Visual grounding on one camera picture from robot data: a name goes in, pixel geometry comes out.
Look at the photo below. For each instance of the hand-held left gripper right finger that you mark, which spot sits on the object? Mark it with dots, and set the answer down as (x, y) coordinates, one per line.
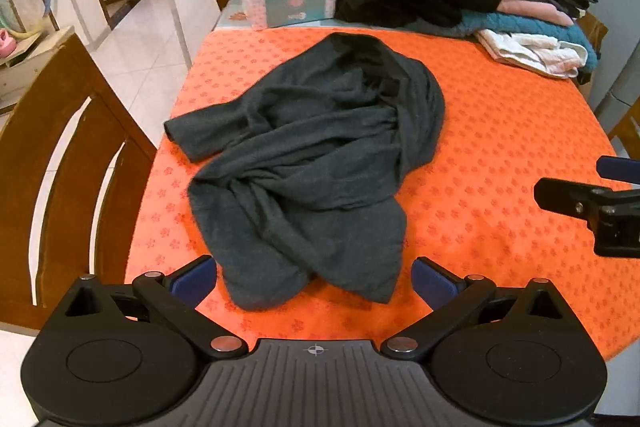
(432, 283)

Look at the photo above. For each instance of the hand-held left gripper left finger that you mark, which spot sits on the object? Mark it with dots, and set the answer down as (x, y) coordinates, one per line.
(192, 282)

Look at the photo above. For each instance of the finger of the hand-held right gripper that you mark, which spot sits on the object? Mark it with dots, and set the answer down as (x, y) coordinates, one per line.
(590, 207)
(620, 168)

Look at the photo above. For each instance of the dark grey long-sleeve shirt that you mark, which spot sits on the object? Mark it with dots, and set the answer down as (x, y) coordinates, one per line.
(310, 157)

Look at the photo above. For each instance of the stack of folded clothes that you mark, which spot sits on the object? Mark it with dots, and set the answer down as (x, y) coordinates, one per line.
(525, 27)

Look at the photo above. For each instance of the wooden chair with slotted back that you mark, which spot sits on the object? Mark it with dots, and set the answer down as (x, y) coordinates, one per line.
(630, 127)

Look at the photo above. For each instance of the orange patterned table mat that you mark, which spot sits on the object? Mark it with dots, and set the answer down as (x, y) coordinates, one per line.
(500, 132)

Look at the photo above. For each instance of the white crumpled garment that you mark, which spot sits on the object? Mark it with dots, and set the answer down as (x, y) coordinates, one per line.
(530, 52)

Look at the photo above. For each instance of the folded pink garment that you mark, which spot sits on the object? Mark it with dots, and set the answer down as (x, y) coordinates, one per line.
(530, 9)

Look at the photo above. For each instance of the wooden chair with curved slats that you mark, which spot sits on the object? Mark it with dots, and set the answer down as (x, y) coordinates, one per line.
(75, 72)

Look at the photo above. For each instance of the pink toy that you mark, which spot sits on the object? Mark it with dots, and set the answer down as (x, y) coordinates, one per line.
(5, 44)

